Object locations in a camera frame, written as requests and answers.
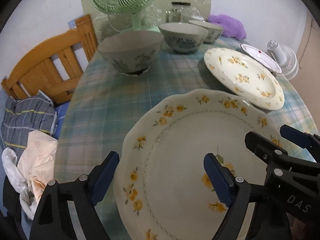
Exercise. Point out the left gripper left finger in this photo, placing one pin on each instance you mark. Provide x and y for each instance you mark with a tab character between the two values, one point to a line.
52	219

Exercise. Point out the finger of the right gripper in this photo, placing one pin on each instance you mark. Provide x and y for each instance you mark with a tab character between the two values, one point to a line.
301	139
266	150

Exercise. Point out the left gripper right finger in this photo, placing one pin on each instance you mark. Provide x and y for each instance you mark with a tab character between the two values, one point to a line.
232	191

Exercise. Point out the large yellow floral plate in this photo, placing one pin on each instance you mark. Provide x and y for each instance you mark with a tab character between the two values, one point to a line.
161	188

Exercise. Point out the medium yellow floral plate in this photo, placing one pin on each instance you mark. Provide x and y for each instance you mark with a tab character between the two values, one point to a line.
245	77

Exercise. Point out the white plate red trim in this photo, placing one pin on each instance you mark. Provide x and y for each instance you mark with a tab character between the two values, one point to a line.
262	58

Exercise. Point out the floral ceramic bowl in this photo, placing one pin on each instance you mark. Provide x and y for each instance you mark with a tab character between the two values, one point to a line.
183	37
132	52
214	30

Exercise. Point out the cream crumpled cloth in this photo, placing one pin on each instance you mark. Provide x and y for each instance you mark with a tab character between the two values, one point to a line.
37	161

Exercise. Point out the white standing fan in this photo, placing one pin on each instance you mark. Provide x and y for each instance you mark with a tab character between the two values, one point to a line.
285	57

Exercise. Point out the plaid tablecloth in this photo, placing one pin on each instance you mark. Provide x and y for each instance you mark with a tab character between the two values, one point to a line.
106	105

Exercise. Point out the blue plaid cloth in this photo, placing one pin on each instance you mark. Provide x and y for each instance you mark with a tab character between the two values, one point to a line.
24	116

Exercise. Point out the purple plush pillow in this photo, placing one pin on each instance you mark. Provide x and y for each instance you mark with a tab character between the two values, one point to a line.
232	27

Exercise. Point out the wooden chair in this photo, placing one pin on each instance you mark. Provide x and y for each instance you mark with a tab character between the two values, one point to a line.
52	67

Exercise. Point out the glass jar black lid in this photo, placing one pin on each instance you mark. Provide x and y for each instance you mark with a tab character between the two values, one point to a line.
180	12

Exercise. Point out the green patterned wall mat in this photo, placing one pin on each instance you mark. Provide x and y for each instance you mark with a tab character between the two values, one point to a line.
107	25

